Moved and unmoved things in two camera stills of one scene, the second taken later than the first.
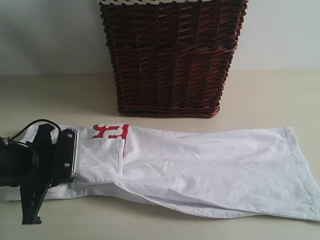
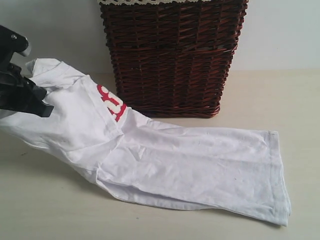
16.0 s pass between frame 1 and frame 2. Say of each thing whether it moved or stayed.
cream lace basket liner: stayed
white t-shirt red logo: moved
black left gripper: moved
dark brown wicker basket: stayed
